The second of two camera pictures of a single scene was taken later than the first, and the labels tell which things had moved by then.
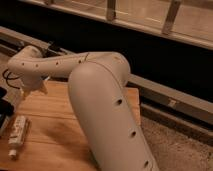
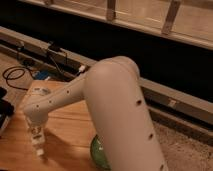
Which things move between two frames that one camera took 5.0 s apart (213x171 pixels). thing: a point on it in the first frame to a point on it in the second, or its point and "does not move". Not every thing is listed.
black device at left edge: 6,107 does not move
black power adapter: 53,46 does not move
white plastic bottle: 16,134 to 38,140
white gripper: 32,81 to 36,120
